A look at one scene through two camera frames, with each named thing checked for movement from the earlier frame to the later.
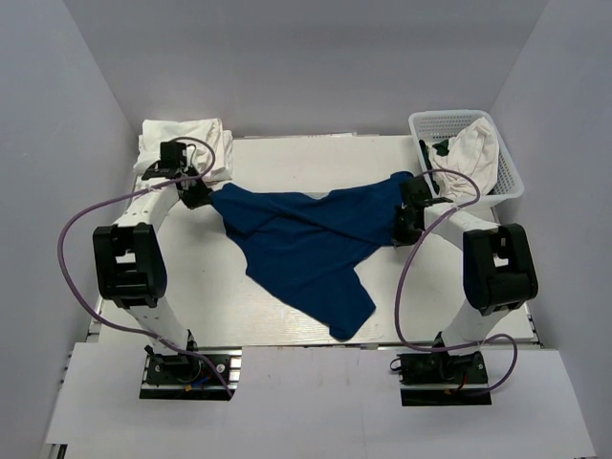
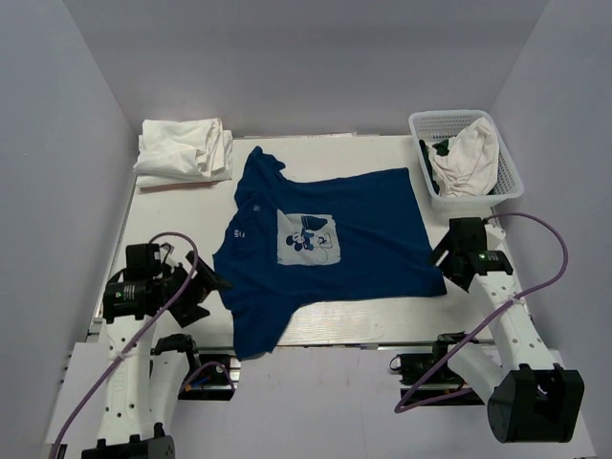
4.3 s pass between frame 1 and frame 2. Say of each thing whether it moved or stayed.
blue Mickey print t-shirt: moved
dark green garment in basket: stayed
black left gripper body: moved
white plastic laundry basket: stayed
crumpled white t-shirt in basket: stayed
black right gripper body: moved
